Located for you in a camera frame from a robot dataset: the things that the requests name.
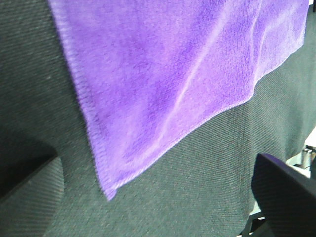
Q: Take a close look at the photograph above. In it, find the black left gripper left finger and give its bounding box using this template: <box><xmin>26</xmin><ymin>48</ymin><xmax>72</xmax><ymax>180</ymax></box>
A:
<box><xmin>0</xmin><ymin>142</ymin><xmax>57</xmax><ymax>199</ymax></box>

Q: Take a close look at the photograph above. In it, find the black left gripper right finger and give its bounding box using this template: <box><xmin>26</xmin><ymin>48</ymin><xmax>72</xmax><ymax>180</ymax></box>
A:
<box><xmin>251</xmin><ymin>154</ymin><xmax>316</xmax><ymax>237</ymax></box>

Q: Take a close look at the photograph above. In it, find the purple microfiber towel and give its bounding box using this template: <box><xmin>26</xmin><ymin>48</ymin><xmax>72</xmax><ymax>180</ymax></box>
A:
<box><xmin>49</xmin><ymin>0</ymin><xmax>309</xmax><ymax>200</ymax></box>

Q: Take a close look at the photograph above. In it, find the black table cloth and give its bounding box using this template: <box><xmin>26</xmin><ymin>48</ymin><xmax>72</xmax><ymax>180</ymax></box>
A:
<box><xmin>0</xmin><ymin>0</ymin><xmax>316</xmax><ymax>237</ymax></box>

